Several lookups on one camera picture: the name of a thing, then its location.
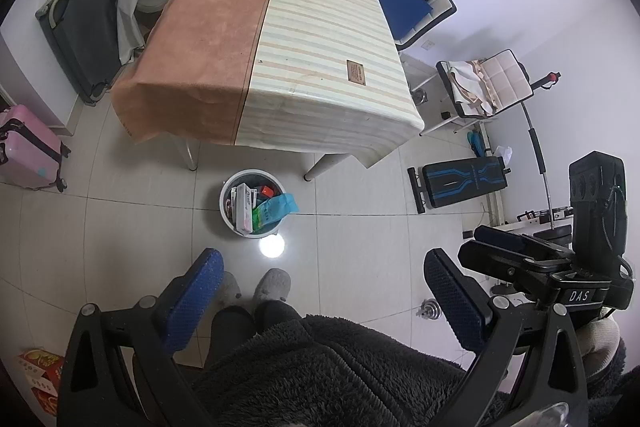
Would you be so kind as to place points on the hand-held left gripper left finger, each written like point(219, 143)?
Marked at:
point(195, 302)

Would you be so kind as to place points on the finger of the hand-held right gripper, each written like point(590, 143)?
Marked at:
point(520, 244)
point(500, 264)

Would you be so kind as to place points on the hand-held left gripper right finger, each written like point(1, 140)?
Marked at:
point(455, 302)

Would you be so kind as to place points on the white trash bin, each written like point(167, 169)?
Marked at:
point(250, 234)

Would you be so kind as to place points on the long white box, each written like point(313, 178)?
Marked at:
point(245, 209)

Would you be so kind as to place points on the teal and green packet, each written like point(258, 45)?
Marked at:
point(272, 212)

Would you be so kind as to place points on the red snack packet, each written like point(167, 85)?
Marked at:
point(265, 192)

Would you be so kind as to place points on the person's right forearm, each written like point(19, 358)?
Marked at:
point(600, 347)

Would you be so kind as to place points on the chrome dumbbell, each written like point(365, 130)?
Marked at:
point(430, 310)
point(420, 96)

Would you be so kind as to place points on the grey slipper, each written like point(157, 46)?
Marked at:
point(230, 289)
point(272, 287)

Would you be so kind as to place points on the person's left leg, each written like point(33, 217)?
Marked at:
point(230, 332)

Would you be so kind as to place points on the person's leg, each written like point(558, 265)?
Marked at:
point(230, 332)
point(277, 317)

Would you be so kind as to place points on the person's right leg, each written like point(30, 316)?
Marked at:
point(277, 317)

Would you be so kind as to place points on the black and blue exercise bench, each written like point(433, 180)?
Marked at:
point(460, 181)

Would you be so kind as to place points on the white crumpled paper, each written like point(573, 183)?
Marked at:
point(502, 154)

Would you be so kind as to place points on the blue floor item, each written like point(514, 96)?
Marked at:
point(478, 143)

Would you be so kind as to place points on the dark fleece robe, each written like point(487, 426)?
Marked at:
point(350, 382)

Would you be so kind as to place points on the white-legged table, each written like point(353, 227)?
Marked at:
point(189, 157)

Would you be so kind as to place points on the beige tote bag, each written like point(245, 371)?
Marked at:
point(472, 87)

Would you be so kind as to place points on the red and yellow box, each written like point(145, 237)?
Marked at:
point(42, 372)

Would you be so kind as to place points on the white padded chair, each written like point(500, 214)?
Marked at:
point(505, 74)

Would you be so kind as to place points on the pink suitcase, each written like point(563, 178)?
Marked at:
point(30, 147)

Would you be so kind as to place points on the striped and brown tablecloth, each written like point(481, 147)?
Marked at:
point(200, 32)

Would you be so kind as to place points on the grey folding cot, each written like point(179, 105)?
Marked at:
point(85, 32)

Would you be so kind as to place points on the white cloth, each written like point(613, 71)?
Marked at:
point(130, 2)

